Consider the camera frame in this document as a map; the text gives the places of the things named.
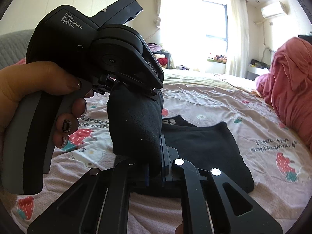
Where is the black orange-cuffed sweater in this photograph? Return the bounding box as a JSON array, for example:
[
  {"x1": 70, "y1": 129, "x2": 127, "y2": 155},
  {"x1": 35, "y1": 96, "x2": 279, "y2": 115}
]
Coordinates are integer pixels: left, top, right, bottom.
[{"x1": 107, "y1": 82, "x2": 254, "y2": 193}]

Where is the stack of folded clothes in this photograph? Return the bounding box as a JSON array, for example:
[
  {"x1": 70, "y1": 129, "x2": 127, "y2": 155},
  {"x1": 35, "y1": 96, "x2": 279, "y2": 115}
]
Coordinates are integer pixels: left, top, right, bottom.
[{"x1": 148, "y1": 43, "x2": 171, "y2": 69}]

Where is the right hand thumb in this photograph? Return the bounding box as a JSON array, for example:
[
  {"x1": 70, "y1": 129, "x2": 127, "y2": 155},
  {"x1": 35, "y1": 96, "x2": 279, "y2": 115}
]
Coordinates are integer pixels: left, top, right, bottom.
[{"x1": 175, "y1": 224, "x2": 183, "y2": 234}]

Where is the left hand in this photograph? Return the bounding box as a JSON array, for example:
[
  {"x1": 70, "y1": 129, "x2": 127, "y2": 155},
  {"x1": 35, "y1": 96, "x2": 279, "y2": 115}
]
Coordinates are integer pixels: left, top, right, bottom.
[{"x1": 1, "y1": 61, "x2": 94, "y2": 148}]

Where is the strawberry print bed sheet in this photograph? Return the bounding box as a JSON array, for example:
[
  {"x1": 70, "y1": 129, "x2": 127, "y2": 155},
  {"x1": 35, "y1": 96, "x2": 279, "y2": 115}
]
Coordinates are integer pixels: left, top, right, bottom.
[{"x1": 1, "y1": 69, "x2": 311, "y2": 232}]

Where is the grey quilted headboard cushion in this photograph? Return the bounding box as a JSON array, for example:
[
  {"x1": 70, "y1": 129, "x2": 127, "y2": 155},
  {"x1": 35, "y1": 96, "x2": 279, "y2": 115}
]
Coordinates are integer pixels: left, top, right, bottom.
[{"x1": 0, "y1": 30, "x2": 34, "y2": 69}]

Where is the white window curtain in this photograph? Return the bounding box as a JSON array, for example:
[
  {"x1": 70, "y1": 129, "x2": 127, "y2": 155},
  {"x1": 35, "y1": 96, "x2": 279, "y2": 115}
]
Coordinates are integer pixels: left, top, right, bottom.
[{"x1": 225, "y1": 0, "x2": 250, "y2": 78}]

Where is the pink crumpled blanket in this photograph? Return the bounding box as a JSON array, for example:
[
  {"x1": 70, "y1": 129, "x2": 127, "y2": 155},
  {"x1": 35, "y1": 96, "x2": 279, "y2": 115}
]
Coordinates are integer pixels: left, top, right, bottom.
[{"x1": 255, "y1": 37, "x2": 311, "y2": 149}]

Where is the white side desk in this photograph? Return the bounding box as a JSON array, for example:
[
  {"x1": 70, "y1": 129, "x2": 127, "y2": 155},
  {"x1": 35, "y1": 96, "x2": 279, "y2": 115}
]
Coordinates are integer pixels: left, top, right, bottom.
[{"x1": 246, "y1": 59, "x2": 270, "y2": 81}]

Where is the white wall air conditioner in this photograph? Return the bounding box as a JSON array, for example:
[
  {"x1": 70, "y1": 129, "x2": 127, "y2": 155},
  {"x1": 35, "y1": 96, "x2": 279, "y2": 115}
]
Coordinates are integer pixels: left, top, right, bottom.
[{"x1": 261, "y1": 1, "x2": 288, "y2": 19}]

